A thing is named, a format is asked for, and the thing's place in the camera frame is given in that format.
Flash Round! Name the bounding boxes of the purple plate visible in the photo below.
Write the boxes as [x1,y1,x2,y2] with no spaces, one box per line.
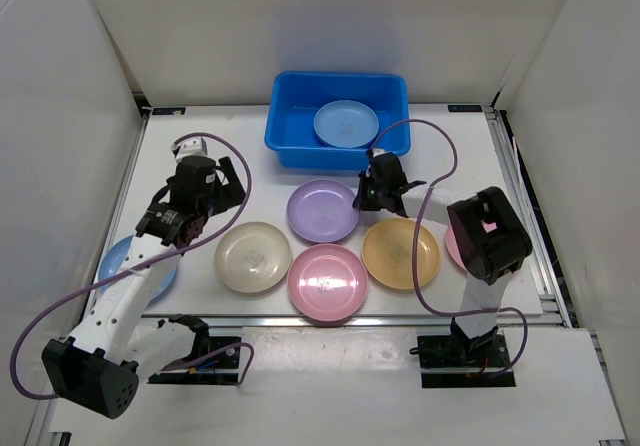
[286,179,359,243]

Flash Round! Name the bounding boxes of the blue plate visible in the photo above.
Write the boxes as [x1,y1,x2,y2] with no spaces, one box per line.
[97,235,178,304]
[313,100,380,149]

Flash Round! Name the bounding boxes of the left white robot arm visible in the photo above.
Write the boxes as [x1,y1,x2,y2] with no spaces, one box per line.
[41,156,246,419]

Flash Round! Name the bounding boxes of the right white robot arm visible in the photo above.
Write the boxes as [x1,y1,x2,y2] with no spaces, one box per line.
[354,150,532,366]

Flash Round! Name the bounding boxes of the blue plastic bin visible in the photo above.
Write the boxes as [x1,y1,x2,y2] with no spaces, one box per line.
[264,71,409,171]

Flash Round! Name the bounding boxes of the yellow plate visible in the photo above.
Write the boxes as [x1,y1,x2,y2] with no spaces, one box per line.
[361,218,441,291]

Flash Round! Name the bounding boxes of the cream plate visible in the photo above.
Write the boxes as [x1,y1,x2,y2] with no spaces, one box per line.
[214,222,292,294]

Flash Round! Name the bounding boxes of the pink plate right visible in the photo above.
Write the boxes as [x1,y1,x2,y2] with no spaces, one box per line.
[444,227,466,271]

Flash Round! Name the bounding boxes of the pink plate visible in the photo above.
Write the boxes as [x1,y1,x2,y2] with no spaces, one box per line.
[444,227,466,271]
[287,244,369,323]

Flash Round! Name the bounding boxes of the pink plate centre front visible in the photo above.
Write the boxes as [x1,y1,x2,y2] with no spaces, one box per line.
[287,244,369,323]

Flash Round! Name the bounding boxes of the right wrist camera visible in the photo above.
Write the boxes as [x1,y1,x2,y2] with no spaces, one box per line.
[366,148,386,175]

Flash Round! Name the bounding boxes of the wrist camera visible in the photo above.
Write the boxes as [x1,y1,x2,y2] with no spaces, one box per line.
[366,148,386,175]
[171,136,208,164]

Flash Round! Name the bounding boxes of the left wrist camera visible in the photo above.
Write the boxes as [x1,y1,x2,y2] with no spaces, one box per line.
[171,136,208,164]

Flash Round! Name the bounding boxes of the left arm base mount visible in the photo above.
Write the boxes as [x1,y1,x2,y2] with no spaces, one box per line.
[147,314,241,386]

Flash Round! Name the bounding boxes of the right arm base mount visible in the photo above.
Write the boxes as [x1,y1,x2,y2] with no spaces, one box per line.
[409,334,516,389]

